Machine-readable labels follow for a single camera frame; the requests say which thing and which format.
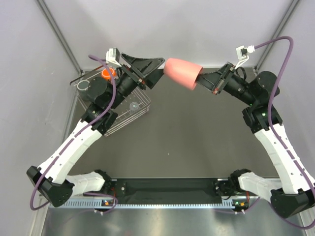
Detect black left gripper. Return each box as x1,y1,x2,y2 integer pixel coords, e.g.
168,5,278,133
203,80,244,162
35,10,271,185
107,53,166,109

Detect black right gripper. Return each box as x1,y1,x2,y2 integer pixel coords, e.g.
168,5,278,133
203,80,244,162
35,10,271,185
192,62,256,106

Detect pink plastic cup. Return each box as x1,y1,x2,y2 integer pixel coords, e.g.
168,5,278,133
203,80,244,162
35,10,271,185
163,58,203,90

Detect small clear plastic cup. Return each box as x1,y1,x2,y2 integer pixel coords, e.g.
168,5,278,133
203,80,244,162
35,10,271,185
129,102,140,114

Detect orange mug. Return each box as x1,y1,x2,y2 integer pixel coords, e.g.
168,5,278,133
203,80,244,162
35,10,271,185
101,67,117,81

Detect grey mug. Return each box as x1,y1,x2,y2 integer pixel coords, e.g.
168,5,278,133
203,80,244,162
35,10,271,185
76,80,94,102

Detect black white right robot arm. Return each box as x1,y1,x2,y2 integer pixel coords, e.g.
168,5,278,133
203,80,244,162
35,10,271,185
196,63,315,218

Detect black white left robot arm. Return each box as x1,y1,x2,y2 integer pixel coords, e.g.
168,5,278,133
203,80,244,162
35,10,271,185
27,48,165,207

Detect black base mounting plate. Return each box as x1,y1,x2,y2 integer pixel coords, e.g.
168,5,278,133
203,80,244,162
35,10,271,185
100,178,245,205

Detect wire dish rack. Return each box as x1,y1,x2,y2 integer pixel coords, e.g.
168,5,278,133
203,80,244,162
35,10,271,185
71,69,151,137

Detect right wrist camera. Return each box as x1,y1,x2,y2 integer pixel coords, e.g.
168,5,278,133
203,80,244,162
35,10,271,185
235,45,255,69

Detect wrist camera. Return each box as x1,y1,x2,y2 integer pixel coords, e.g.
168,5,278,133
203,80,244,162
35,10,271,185
105,48,121,68
235,45,255,69

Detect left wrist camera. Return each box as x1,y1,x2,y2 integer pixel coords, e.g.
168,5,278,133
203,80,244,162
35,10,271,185
105,48,121,68

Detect aluminium frame post right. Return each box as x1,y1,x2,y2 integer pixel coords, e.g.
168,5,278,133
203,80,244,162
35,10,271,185
254,0,301,72

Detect aluminium frame post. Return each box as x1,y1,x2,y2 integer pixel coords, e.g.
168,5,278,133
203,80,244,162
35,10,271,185
35,0,83,74
254,0,301,72

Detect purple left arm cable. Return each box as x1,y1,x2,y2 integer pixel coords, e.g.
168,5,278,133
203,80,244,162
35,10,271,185
30,54,119,213

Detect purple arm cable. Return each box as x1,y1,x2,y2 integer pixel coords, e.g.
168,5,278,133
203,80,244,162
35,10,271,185
236,36,315,231
30,54,119,213

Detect aluminium frame post left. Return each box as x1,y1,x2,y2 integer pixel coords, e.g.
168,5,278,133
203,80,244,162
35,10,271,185
35,0,83,74

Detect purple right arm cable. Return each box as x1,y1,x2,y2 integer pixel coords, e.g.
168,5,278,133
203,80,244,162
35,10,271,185
236,36,315,231

